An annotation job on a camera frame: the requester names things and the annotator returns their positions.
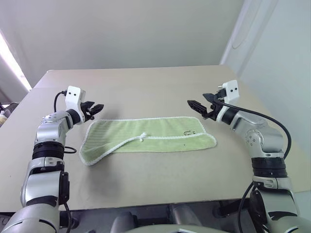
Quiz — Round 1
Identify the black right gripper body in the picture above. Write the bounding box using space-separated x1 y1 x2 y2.
205 99 223 121

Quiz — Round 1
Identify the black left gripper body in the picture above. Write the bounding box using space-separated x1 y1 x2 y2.
80 101 95 122

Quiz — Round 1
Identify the green towel with white trim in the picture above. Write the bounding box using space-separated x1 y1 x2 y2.
79 116 218 167

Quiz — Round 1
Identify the dark clutter pile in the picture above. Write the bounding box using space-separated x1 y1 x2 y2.
0 101 20 128

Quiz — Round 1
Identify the grey robot torso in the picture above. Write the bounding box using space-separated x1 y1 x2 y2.
126 221 243 233

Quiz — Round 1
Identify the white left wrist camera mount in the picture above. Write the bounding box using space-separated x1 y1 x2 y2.
65 85 87 122

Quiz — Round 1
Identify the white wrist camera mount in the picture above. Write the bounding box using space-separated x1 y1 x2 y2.
217 79 240 104
65 85 87 122

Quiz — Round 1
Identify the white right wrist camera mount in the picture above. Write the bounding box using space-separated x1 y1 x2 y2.
217 79 240 104

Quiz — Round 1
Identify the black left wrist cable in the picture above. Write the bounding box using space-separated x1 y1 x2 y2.
53 90 77 154

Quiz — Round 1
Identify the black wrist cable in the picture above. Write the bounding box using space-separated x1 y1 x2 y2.
213 88 292 158
53 90 77 154

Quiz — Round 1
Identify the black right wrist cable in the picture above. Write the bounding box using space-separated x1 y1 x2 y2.
213 88 292 158

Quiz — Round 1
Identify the black right elbow cable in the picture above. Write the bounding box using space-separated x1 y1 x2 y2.
238 181 269 233

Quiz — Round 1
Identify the black elbow cable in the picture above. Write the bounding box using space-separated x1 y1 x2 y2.
63 203 74 230
238 181 269 233

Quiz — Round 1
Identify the black left elbow cable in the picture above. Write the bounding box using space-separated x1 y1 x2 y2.
63 203 74 230

